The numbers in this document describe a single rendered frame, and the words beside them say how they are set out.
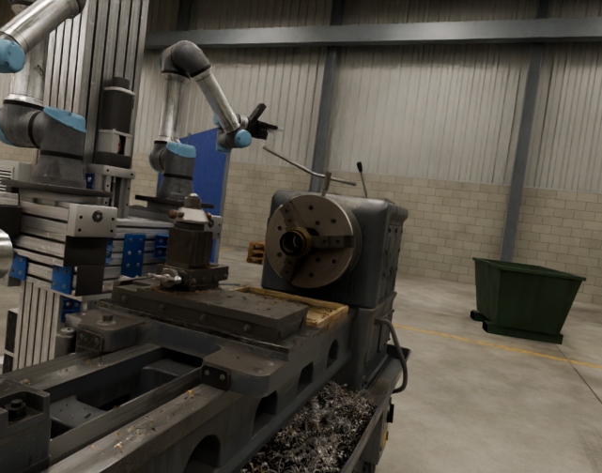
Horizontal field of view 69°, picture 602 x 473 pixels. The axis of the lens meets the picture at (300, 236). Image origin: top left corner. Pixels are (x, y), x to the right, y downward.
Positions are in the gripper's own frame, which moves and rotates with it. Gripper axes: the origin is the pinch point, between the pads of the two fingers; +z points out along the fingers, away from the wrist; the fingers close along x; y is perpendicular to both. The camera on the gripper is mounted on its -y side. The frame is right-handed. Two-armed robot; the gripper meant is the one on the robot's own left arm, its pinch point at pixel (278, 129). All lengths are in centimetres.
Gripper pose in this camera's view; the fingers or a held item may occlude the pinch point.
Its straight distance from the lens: 230.3
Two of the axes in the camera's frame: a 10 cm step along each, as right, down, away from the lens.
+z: 7.6, 0.6, 6.4
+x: 6.1, 2.5, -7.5
